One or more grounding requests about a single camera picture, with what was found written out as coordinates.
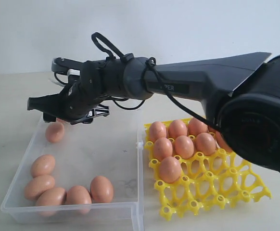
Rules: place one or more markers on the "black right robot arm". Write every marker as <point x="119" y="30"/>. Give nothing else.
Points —
<point x="240" y="95"/>

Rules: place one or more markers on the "brown egg tray second row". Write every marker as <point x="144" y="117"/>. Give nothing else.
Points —
<point x="205" y="143"/>

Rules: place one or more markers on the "yellow plastic egg tray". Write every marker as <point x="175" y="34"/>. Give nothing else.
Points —
<point x="206" y="181"/>

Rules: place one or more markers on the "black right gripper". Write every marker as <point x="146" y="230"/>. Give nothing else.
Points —
<point x="81" y="103"/>

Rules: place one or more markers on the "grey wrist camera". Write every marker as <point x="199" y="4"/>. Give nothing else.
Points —
<point x="61" y="65"/>

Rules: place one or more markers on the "brown egg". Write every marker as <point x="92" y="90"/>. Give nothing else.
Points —
<point x="162" y="148"/>
<point x="183" y="146"/>
<point x="221" y="142"/>
<point x="37" y="186"/>
<point x="196" y="127"/>
<point x="61" y="121"/>
<point x="177" y="128"/>
<point x="43" y="165"/>
<point x="78" y="195"/>
<point x="101" y="190"/>
<point x="211" y="129"/>
<point x="157" y="130"/>

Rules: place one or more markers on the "clear plastic bin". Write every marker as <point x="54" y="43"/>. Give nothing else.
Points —
<point x="110" y="147"/>

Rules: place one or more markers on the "brown egg third row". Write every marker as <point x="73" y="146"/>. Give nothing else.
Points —
<point x="55" y="132"/>

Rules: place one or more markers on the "brown egg front corner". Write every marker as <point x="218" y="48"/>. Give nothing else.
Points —
<point x="52" y="197"/>

